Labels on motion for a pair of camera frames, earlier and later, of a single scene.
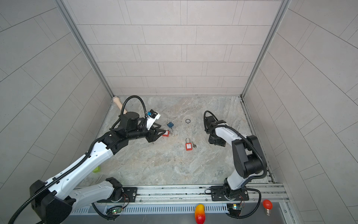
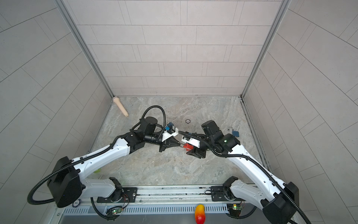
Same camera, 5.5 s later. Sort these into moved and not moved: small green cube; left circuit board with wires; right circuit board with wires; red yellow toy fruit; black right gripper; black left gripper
Moved: black left gripper; black right gripper
Not moved: small green cube; red yellow toy fruit; left circuit board with wires; right circuit board with wires
